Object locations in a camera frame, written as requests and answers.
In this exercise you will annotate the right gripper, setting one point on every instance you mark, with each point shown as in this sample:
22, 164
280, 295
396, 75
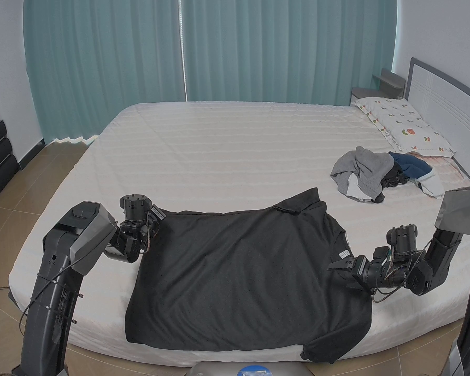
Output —
376, 276

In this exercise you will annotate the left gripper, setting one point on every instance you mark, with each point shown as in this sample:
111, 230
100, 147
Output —
156, 214

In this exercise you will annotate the black T-shirt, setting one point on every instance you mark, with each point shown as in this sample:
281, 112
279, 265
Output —
239, 280

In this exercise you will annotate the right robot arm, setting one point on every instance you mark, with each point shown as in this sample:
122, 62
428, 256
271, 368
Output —
460, 206

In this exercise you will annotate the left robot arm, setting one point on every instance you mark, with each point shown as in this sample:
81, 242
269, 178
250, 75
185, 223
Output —
86, 225

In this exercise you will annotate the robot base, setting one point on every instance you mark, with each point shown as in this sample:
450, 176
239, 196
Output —
219, 368

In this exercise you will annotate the pile of clothes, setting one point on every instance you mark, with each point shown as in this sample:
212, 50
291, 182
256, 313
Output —
364, 167

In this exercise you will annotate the bed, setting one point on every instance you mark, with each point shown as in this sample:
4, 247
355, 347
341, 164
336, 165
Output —
227, 147

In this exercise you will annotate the white printed pillow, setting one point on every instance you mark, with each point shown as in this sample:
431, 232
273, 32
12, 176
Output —
403, 125

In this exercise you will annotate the blue-green curtain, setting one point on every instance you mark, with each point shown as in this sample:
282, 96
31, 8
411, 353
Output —
102, 53
290, 37

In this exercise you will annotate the grey bedside table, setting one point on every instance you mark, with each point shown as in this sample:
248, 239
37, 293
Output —
380, 86

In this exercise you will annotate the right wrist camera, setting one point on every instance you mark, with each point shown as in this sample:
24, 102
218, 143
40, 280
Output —
382, 255

